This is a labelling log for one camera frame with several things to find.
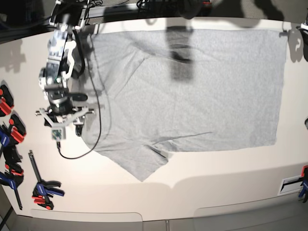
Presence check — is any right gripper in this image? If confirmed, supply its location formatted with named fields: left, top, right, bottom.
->
left=44, top=89, right=88, bottom=137

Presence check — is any grey T-shirt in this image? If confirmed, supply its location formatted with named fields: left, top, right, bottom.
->
left=82, top=28, right=288, bottom=181

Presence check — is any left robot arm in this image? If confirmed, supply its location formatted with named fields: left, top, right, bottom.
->
left=297, top=22, right=308, bottom=61

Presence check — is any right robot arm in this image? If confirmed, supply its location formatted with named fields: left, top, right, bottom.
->
left=36, top=0, right=90, bottom=141

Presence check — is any blue red clamp middle left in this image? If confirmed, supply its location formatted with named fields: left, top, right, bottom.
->
left=0, top=114, right=26, bottom=155

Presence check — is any blue bar clamp on table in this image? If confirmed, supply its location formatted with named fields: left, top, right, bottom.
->
left=28, top=150, right=65, bottom=210

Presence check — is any red black clamp top left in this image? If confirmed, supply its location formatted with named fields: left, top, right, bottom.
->
left=0, top=84, right=14, bottom=117

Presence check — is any blue clamp lower left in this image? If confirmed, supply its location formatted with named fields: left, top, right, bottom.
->
left=0, top=145, right=24, bottom=210

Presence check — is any white label sticker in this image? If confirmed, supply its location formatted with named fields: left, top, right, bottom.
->
left=278, top=176, right=303, bottom=196

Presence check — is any dark object right edge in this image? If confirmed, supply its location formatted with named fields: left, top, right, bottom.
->
left=304, top=118, right=308, bottom=129

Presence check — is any blue clamp right edge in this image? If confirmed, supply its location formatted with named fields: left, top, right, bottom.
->
left=298, top=165, right=308, bottom=203

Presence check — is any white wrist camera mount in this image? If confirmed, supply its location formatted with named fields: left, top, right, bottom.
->
left=35, top=107, right=95, bottom=142

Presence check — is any black camera cable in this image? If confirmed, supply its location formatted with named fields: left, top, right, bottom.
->
left=56, top=28, right=114, bottom=160

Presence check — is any aluminium rail at back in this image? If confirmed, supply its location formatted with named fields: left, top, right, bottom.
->
left=79, top=3, right=140, bottom=20

